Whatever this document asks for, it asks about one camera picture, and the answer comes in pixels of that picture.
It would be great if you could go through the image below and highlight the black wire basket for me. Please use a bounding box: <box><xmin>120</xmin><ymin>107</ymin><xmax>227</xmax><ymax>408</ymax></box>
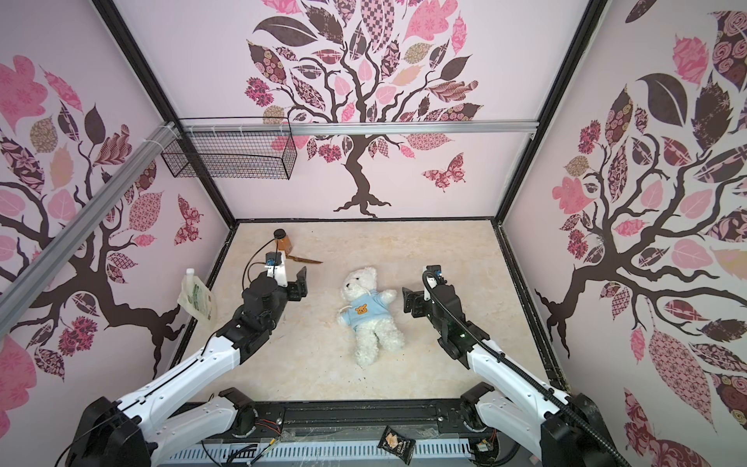
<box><xmin>161</xmin><ymin>116</ymin><xmax>299</xmax><ymax>180</ymax></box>

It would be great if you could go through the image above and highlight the light blue bear hoodie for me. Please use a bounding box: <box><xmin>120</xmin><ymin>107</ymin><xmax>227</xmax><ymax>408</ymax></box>
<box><xmin>338</xmin><ymin>290</ymin><xmax>396</xmax><ymax>331</ymax></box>

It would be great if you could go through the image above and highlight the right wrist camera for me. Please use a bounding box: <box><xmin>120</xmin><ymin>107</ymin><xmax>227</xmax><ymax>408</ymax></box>
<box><xmin>422</xmin><ymin>265</ymin><xmax>443</xmax><ymax>302</ymax></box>

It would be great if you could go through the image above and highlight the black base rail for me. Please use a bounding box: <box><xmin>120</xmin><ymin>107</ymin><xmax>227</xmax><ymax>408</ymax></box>
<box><xmin>255</xmin><ymin>398</ymin><xmax>486</xmax><ymax>437</ymax></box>

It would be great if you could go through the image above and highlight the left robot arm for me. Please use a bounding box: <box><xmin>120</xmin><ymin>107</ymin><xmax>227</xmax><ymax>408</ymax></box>
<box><xmin>56</xmin><ymin>268</ymin><xmax>309</xmax><ymax>466</ymax></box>

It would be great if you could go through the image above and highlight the rear aluminium frame bar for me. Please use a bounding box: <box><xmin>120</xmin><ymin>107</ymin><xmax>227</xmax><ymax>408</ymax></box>
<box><xmin>182</xmin><ymin>119</ymin><xmax>539</xmax><ymax>136</ymax></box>

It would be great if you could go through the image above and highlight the left aluminium frame bar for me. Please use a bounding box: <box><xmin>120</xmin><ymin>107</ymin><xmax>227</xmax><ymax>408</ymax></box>
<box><xmin>1</xmin><ymin>123</ymin><xmax>178</xmax><ymax>336</ymax></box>

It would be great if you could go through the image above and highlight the aluminium frame bar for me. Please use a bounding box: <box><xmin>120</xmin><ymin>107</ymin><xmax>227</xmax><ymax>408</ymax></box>
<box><xmin>1</xmin><ymin>123</ymin><xmax>178</xmax><ymax>336</ymax></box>
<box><xmin>182</xmin><ymin>119</ymin><xmax>539</xmax><ymax>136</ymax></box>

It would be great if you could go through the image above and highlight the white green pouch bottle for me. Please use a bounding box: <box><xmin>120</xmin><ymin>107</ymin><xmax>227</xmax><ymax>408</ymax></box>
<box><xmin>178</xmin><ymin>269</ymin><xmax>218</xmax><ymax>328</ymax></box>

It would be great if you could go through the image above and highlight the white teddy bear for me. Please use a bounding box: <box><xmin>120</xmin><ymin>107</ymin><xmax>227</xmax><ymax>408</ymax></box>
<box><xmin>338</xmin><ymin>267</ymin><xmax>405</xmax><ymax>368</ymax></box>

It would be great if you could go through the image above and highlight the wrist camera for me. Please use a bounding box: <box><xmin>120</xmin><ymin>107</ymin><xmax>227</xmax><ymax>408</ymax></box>
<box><xmin>265</xmin><ymin>250</ymin><xmax>288</xmax><ymax>287</ymax></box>
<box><xmin>422</xmin><ymin>265</ymin><xmax>443</xmax><ymax>302</ymax></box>

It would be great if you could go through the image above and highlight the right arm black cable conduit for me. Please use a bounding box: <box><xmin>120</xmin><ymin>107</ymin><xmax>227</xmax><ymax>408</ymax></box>
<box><xmin>421</xmin><ymin>267</ymin><xmax>631</xmax><ymax>467</ymax></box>

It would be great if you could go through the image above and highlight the small dark snack packet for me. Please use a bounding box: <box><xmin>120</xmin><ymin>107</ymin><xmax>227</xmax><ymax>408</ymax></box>
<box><xmin>377</xmin><ymin>425</ymin><xmax>416</xmax><ymax>465</ymax></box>

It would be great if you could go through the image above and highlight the white slotted cable duct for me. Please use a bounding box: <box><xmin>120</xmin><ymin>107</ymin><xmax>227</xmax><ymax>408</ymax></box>
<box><xmin>163</xmin><ymin>439</ymin><xmax>473</xmax><ymax>466</ymax></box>

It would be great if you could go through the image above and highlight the brown wooden spoon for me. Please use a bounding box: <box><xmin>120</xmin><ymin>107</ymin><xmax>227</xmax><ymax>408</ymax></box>
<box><xmin>286</xmin><ymin>255</ymin><xmax>323</xmax><ymax>265</ymax></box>

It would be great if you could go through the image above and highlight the amber bottle black cap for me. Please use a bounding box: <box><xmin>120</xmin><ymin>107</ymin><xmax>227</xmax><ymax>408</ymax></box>
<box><xmin>274</xmin><ymin>229</ymin><xmax>293</xmax><ymax>256</ymax></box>

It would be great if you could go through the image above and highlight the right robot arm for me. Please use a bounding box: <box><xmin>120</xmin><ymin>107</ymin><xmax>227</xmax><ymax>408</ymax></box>
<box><xmin>403</xmin><ymin>283</ymin><xmax>624</xmax><ymax>466</ymax></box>

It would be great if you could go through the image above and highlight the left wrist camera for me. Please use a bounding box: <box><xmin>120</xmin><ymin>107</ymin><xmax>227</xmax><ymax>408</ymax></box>
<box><xmin>265</xmin><ymin>250</ymin><xmax>288</xmax><ymax>287</ymax></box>

